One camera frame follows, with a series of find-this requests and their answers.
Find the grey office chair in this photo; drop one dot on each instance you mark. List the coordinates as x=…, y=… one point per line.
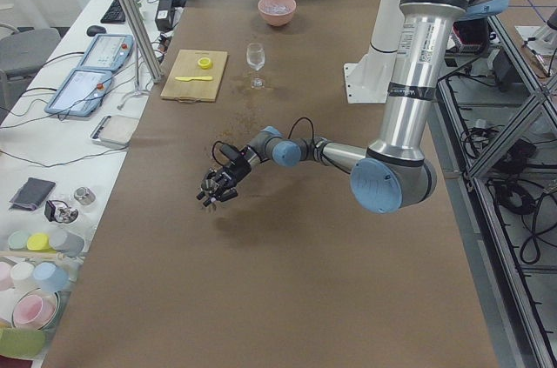
x=23, y=53

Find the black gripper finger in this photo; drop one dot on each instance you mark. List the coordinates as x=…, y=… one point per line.
x=225, y=193
x=216, y=176

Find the small steel cup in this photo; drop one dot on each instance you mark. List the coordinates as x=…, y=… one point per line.
x=84, y=195

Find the bamboo cutting board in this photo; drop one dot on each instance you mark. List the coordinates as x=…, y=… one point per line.
x=185, y=65

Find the yellow cup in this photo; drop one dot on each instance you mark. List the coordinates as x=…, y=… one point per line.
x=38, y=242

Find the lower blue teach pendant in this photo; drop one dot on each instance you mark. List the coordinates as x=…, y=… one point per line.
x=80, y=94

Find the clear ice cubes pile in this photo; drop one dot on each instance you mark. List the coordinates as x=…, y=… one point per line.
x=274, y=7

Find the green cup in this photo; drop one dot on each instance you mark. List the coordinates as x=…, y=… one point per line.
x=22, y=343

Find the pink cup on plate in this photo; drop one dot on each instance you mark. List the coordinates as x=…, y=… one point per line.
x=34, y=311

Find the black power adapter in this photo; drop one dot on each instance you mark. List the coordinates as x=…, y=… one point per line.
x=164, y=18

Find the blue teach pendant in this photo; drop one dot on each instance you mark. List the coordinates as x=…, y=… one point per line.
x=107, y=52
x=80, y=94

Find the upper blue teach pendant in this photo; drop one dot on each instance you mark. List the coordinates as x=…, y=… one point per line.
x=107, y=52

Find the grey folded cloth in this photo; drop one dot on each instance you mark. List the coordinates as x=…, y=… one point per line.
x=31, y=194

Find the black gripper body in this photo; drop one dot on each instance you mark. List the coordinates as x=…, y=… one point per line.
x=240, y=172

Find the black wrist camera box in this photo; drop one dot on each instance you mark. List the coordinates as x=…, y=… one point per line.
x=232, y=153

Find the black computer mouse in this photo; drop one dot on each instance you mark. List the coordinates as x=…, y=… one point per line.
x=95, y=30

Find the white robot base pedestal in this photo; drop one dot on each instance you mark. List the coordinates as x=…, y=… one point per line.
x=367, y=81

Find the white metal tray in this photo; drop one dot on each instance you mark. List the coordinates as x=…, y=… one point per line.
x=114, y=131

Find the steel double jigger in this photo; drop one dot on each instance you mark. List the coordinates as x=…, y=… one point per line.
x=210, y=188

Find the yellow lemon slice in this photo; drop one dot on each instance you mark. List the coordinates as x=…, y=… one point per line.
x=205, y=63

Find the light blue cup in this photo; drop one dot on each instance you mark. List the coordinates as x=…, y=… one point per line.
x=50, y=277

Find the clear wine glass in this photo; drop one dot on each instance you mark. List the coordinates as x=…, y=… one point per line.
x=255, y=58

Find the aluminium frame post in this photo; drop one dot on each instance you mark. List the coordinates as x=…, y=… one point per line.
x=143, y=42

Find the pink bowl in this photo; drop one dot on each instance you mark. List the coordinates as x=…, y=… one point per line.
x=279, y=20

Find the yellow plastic knife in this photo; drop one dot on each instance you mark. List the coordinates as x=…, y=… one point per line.
x=196, y=78

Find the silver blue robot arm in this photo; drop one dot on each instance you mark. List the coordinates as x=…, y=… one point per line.
x=392, y=172

